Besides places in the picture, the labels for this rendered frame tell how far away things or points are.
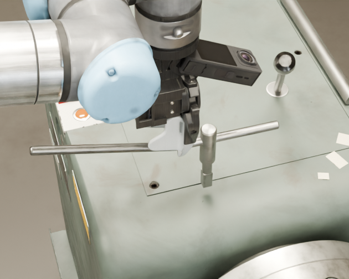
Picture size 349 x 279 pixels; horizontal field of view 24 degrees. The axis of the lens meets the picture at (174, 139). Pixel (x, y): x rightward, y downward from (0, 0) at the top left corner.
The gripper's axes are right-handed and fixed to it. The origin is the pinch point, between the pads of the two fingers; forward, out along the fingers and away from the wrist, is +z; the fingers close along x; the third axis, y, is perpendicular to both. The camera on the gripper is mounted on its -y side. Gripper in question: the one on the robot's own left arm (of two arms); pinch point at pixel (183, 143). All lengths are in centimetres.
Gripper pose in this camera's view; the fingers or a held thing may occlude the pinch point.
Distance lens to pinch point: 107.3
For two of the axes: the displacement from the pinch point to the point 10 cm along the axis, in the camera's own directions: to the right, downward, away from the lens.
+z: 0.0, 6.7, 7.5
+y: -9.6, 2.1, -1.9
